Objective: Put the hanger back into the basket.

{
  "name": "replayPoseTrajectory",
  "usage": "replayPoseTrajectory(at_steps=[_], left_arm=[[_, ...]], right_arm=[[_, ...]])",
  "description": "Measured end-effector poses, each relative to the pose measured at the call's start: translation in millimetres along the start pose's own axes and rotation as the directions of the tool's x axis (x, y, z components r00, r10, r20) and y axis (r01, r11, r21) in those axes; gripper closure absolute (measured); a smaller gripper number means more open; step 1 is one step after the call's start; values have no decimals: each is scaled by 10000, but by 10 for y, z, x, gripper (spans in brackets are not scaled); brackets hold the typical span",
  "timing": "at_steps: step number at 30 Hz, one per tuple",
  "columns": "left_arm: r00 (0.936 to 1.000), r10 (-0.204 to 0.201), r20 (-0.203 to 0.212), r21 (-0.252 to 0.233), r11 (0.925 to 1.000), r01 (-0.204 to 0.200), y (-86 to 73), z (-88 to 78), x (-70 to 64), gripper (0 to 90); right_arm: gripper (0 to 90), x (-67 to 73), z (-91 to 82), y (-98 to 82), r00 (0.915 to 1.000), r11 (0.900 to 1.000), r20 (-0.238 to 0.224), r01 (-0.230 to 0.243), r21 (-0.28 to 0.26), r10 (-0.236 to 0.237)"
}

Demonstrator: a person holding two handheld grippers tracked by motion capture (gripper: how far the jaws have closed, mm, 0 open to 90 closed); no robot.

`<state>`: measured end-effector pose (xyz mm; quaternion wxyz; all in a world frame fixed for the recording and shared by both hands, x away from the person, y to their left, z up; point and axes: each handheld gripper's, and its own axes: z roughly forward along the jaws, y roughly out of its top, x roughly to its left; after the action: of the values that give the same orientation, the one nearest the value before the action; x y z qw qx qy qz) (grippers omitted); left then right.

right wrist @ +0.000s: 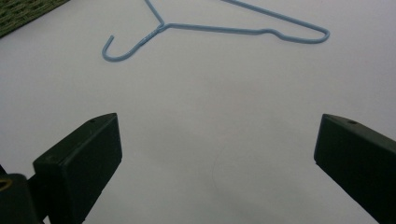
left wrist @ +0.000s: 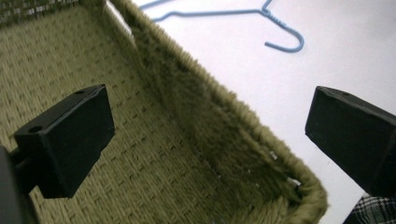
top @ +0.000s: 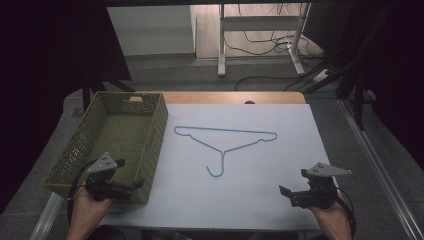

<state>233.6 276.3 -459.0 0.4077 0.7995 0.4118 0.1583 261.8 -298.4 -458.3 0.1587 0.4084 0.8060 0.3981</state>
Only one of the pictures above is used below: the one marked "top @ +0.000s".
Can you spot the black metal stand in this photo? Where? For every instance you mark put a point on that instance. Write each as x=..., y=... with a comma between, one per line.
x=358, y=96

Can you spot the white power strip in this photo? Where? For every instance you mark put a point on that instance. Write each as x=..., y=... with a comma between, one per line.
x=322, y=75

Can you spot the olive green plastic basket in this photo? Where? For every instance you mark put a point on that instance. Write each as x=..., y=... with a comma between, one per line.
x=116, y=143

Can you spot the white metal desk frame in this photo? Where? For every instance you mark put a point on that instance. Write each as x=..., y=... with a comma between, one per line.
x=260, y=33

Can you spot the person's right hand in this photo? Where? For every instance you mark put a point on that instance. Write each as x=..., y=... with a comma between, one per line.
x=330, y=216

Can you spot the aluminium floor rail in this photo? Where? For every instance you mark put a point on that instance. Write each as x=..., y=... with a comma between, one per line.
x=380, y=166

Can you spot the person's left hand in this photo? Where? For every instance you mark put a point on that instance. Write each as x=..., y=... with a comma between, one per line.
x=87, y=206

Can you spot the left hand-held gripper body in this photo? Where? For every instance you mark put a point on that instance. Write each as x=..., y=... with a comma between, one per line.
x=101, y=180

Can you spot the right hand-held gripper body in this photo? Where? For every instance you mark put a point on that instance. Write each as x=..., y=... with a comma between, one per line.
x=318, y=190

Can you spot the white table mat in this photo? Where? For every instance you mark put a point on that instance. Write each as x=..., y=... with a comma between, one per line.
x=240, y=186

